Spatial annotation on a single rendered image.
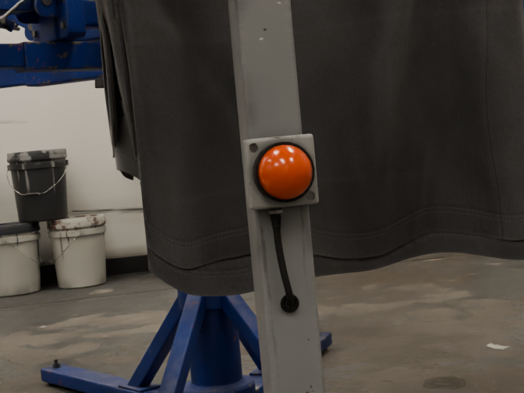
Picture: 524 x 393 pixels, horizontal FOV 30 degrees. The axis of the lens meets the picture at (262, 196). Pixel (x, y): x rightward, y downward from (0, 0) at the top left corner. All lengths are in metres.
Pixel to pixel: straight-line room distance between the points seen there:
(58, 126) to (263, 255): 4.94
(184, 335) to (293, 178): 1.58
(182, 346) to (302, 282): 1.51
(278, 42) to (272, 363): 0.23
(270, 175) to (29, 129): 4.98
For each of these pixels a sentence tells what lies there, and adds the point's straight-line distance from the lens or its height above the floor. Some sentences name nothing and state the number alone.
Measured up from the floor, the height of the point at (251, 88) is 0.71.
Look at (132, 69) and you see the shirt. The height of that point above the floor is 0.76.
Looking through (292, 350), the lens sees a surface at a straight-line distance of 0.71.
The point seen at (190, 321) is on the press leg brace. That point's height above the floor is 0.29.
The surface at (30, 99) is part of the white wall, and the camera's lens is 5.62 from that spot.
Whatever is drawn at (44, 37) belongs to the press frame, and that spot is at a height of 0.94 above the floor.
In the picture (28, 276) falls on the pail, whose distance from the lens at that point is 5.30.
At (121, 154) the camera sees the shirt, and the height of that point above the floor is 0.67.
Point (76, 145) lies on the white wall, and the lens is 5.60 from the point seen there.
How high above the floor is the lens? 0.67
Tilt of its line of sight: 3 degrees down
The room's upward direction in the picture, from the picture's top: 5 degrees counter-clockwise
